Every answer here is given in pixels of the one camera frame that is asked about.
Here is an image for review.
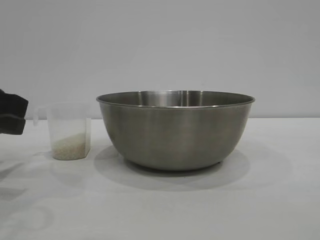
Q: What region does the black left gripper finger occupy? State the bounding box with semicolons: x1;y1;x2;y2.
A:
0;88;29;119
0;116;27;136

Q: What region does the clear plastic measuring cup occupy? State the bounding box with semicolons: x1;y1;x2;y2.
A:
33;101;92;160

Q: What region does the stainless steel mixing bowl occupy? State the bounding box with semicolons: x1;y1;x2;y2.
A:
95;90;256;172

